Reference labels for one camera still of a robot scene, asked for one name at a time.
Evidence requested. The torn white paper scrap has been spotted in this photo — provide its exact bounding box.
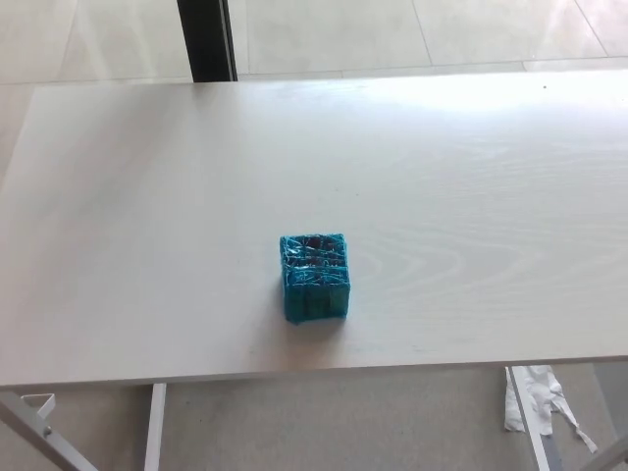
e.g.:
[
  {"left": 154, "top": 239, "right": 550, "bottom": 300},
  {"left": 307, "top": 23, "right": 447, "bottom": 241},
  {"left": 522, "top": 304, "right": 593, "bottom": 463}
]
[{"left": 503, "top": 365, "right": 600, "bottom": 453}]

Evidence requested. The white diagonal table leg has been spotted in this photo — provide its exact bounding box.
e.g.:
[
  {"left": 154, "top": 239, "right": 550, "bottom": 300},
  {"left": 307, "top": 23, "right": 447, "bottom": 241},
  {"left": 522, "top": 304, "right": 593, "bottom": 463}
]
[{"left": 0, "top": 391, "right": 100, "bottom": 471}]

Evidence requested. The blue plastic-wrapped pack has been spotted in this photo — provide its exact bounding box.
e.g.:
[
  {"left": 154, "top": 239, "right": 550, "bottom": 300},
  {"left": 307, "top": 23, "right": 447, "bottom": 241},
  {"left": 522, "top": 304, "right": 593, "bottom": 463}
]
[{"left": 279, "top": 230, "right": 353, "bottom": 327}]

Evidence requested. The black door frame post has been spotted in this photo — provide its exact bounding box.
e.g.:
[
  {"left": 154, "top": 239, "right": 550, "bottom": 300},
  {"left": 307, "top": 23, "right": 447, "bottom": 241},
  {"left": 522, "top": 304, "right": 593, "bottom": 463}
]
[{"left": 177, "top": 0, "right": 239, "bottom": 83}]

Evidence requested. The white table leg with tape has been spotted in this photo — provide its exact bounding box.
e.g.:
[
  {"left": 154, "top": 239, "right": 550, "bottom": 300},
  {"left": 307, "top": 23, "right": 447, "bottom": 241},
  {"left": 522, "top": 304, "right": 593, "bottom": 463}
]
[{"left": 505, "top": 365, "right": 560, "bottom": 471}]

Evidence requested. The white vertical table leg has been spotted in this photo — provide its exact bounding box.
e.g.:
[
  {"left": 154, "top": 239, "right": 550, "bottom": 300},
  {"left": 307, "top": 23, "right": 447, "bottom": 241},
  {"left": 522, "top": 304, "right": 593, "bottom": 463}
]
[{"left": 142, "top": 383, "right": 168, "bottom": 471}]

